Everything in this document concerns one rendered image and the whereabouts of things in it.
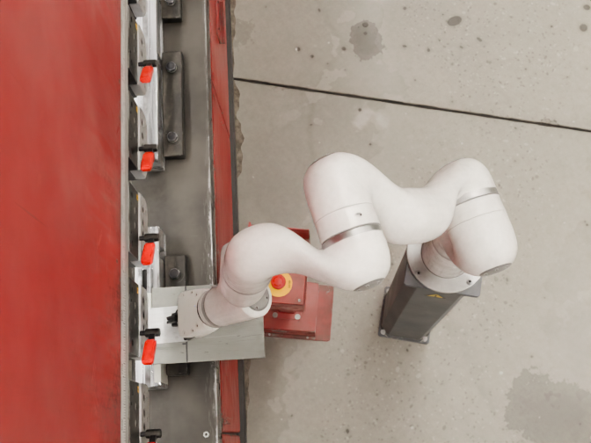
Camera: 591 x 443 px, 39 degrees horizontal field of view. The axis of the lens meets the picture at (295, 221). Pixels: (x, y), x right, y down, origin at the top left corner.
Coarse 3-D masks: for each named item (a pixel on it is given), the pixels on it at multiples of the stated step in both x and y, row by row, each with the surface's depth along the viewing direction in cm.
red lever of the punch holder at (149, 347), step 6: (144, 330) 168; (150, 330) 168; (156, 330) 168; (150, 336) 167; (156, 336) 168; (150, 342) 165; (156, 342) 166; (144, 348) 163; (150, 348) 163; (156, 348) 165; (144, 354) 162; (150, 354) 162; (144, 360) 161; (150, 360) 161
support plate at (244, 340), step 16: (160, 288) 197; (176, 288) 197; (192, 288) 196; (160, 304) 196; (176, 304) 196; (256, 320) 194; (208, 336) 193; (224, 336) 193; (240, 336) 193; (256, 336) 193; (160, 352) 193; (176, 352) 193; (192, 352) 192; (208, 352) 192; (224, 352) 192; (240, 352) 192; (256, 352) 192
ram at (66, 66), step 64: (0, 0) 102; (64, 0) 130; (0, 64) 101; (64, 64) 128; (0, 128) 99; (64, 128) 126; (0, 192) 98; (64, 192) 124; (0, 256) 97; (64, 256) 122; (0, 320) 96; (64, 320) 120; (0, 384) 94; (64, 384) 118
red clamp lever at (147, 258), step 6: (150, 234) 173; (156, 234) 173; (144, 240) 173; (150, 240) 172; (156, 240) 173; (144, 246) 170; (150, 246) 169; (144, 252) 168; (150, 252) 168; (144, 258) 166; (150, 258) 167; (144, 264) 166; (150, 264) 167
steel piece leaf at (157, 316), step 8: (152, 312) 195; (160, 312) 195; (168, 312) 195; (152, 320) 195; (160, 320) 195; (160, 328) 194; (168, 328) 194; (176, 328) 194; (160, 336) 194; (168, 336) 194; (176, 336) 193
